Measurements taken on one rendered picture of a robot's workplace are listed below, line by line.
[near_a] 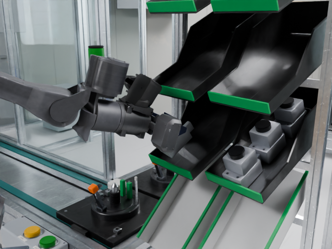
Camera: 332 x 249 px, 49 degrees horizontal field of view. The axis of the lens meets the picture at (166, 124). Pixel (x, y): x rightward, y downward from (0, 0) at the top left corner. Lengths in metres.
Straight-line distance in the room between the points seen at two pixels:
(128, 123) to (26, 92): 0.18
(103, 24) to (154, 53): 3.82
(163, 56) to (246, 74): 4.28
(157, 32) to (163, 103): 0.97
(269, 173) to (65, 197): 0.78
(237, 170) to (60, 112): 0.32
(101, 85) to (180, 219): 0.40
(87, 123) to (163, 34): 4.38
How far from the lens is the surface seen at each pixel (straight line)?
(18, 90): 0.63
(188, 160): 0.79
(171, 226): 0.88
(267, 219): 0.81
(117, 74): 0.62
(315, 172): 0.75
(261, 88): 0.69
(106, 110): 0.64
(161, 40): 4.98
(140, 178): 1.27
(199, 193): 0.88
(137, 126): 0.67
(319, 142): 0.73
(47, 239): 1.00
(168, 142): 0.64
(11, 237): 1.08
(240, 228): 0.82
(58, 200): 1.29
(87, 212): 1.09
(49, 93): 0.62
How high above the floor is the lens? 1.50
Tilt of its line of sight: 16 degrees down
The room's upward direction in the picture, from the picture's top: straight up
